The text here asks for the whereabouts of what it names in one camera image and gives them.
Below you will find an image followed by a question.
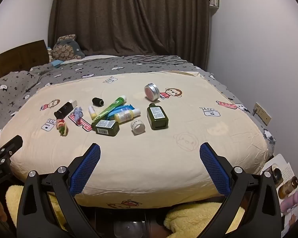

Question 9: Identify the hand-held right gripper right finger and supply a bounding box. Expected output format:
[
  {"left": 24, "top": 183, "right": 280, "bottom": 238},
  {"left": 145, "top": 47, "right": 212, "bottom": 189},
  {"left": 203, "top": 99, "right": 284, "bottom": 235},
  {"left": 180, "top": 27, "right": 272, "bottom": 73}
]
[{"left": 199, "top": 142, "right": 282, "bottom": 238}]

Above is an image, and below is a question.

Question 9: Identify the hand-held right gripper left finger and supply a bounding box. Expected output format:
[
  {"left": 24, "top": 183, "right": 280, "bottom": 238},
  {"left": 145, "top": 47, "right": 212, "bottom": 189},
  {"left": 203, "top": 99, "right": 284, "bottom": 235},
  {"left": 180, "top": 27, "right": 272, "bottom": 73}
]
[{"left": 16, "top": 142, "right": 101, "bottom": 238}]

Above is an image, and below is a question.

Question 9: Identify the green tube with white cap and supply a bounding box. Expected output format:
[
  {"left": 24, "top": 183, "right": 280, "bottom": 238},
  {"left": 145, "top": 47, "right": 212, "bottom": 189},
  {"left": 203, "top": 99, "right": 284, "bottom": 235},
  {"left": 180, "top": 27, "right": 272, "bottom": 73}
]
[{"left": 91, "top": 95, "right": 128, "bottom": 129}]

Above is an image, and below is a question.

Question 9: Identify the short dark green bottle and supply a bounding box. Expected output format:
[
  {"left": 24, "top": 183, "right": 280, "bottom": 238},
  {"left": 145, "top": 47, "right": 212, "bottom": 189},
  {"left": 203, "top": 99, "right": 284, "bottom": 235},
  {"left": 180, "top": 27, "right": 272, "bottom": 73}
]
[{"left": 94, "top": 119, "right": 120, "bottom": 137}]

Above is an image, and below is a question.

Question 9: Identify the small colourful toy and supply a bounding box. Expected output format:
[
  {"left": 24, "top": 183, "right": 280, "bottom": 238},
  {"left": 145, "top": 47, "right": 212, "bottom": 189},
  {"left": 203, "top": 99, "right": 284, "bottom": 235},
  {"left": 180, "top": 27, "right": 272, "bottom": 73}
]
[{"left": 56, "top": 119, "right": 69, "bottom": 137}]

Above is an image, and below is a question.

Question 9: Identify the cream printed blanket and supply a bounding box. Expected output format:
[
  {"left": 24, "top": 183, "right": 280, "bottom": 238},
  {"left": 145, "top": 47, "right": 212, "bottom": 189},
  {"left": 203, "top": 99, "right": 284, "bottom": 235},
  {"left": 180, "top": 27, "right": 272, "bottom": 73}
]
[{"left": 0, "top": 71, "right": 269, "bottom": 209}]

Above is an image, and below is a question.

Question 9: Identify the yellow fluffy cloth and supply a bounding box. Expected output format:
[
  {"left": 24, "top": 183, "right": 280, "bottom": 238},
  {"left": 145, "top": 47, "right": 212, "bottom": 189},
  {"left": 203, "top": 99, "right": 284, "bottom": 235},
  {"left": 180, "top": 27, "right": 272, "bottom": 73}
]
[{"left": 5, "top": 185, "right": 245, "bottom": 238}]

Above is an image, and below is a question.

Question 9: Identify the black box with white end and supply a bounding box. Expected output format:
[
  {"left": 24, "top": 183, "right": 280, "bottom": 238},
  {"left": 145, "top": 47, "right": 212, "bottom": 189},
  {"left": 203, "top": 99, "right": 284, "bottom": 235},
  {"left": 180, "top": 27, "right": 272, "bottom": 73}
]
[{"left": 54, "top": 100, "right": 78, "bottom": 119}]

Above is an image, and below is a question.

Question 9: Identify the yellow bottle with white cap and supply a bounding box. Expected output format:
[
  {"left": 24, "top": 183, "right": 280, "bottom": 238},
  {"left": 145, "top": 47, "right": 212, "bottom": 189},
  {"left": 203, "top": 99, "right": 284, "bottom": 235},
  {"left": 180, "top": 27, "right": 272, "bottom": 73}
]
[{"left": 114, "top": 108, "right": 141, "bottom": 123}]

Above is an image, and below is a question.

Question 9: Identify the white tape roll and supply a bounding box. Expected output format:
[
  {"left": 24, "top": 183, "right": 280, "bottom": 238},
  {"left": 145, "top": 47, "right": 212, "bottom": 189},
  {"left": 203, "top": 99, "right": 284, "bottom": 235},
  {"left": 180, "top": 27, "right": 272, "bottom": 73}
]
[{"left": 131, "top": 119, "right": 146, "bottom": 135}]

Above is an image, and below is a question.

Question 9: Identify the blue packet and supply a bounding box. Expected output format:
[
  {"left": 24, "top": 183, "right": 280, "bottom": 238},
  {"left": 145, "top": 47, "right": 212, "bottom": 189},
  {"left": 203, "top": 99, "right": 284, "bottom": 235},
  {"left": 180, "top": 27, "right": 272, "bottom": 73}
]
[{"left": 107, "top": 104, "right": 135, "bottom": 121}]

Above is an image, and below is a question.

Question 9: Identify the clear plastic container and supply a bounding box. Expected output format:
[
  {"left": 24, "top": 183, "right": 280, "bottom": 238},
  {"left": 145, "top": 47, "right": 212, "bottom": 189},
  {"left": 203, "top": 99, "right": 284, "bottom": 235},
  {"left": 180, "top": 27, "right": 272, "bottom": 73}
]
[{"left": 113, "top": 221, "right": 146, "bottom": 238}]

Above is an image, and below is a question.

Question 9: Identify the tall dark green bottle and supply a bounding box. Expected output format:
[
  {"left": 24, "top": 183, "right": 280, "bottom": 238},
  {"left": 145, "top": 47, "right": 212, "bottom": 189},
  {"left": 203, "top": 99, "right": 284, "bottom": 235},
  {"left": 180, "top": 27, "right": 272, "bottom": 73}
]
[{"left": 146, "top": 103, "right": 169, "bottom": 130}]

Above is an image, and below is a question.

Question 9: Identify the pink bottle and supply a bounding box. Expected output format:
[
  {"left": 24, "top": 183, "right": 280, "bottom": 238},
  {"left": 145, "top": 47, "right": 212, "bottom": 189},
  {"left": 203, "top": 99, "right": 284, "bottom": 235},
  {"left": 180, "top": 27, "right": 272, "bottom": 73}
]
[{"left": 279, "top": 186, "right": 298, "bottom": 214}]

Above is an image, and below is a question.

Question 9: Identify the dark wooden headboard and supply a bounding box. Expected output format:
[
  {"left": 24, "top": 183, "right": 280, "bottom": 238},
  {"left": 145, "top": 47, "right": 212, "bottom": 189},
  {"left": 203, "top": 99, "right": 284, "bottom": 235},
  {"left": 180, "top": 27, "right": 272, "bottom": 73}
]
[{"left": 0, "top": 40, "right": 50, "bottom": 71}]

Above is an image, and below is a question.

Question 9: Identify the round silver tin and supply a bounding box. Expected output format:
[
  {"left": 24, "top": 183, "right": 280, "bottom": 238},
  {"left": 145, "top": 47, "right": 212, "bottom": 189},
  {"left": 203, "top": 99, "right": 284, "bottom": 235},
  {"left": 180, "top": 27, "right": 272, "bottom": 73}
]
[{"left": 144, "top": 83, "right": 160, "bottom": 102}]

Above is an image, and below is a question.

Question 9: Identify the patterned plush toy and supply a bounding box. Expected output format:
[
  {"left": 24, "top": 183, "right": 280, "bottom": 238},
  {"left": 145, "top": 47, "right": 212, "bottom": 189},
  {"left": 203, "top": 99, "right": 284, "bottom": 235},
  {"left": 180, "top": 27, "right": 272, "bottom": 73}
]
[{"left": 48, "top": 34, "right": 86, "bottom": 61}]

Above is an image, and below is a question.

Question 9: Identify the grey printed quilt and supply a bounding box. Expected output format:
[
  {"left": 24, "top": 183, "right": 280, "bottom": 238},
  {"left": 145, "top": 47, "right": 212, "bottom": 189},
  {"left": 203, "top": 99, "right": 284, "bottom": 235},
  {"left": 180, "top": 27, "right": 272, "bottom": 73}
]
[{"left": 0, "top": 55, "right": 276, "bottom": 152}]

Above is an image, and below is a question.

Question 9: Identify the brown curtain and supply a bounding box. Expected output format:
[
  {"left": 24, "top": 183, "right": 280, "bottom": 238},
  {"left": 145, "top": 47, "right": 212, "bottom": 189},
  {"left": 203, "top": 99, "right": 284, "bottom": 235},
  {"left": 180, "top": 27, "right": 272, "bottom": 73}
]
[{"left": 48, "top": 0, "right": 210, "bottom": 62}]

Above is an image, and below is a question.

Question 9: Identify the blue grey hair tie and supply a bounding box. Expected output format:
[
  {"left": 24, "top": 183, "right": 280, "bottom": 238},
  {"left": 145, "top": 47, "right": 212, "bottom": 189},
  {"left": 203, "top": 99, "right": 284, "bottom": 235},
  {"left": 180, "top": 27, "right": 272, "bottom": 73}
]
[{"left": 73, "top": 107, "right": 84, "bottom": 120}]

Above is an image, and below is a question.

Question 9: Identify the beige wall socket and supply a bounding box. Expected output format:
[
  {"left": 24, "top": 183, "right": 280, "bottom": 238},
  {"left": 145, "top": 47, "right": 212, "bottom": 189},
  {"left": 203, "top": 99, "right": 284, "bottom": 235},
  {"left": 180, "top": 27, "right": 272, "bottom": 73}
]
[{"left": 253, "top": 102, "right": 272, "bottom": 126}]

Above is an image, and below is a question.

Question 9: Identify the white wall shelf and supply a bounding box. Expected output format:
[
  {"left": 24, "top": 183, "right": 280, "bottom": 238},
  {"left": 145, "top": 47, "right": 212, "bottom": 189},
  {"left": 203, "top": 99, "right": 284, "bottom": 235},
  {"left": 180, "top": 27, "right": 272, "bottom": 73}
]
[{"left": 209, "top": 0, "right": 220, "bottom": 13}]

